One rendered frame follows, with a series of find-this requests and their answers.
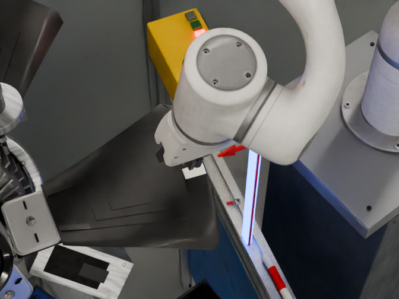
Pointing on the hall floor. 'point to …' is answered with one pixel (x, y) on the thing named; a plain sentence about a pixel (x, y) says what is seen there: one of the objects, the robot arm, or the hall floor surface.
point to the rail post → (187, 281)
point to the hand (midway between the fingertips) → (192, 154)
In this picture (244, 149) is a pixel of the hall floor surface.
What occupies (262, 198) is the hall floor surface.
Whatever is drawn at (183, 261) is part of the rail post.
